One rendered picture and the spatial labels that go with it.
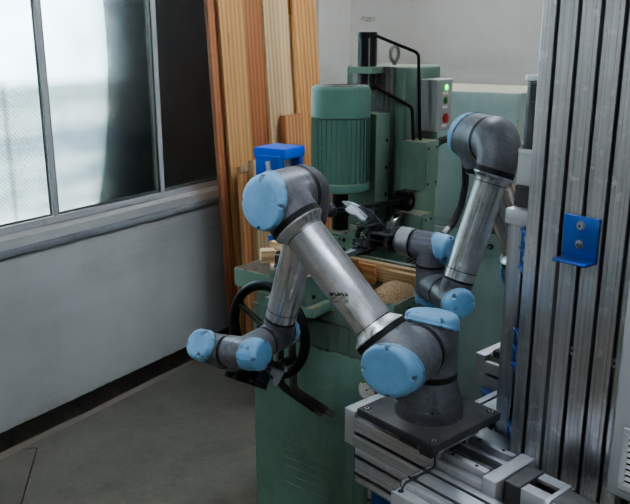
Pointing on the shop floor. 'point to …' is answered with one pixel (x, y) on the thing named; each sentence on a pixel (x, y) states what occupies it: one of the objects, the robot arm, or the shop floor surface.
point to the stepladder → (277, 156)
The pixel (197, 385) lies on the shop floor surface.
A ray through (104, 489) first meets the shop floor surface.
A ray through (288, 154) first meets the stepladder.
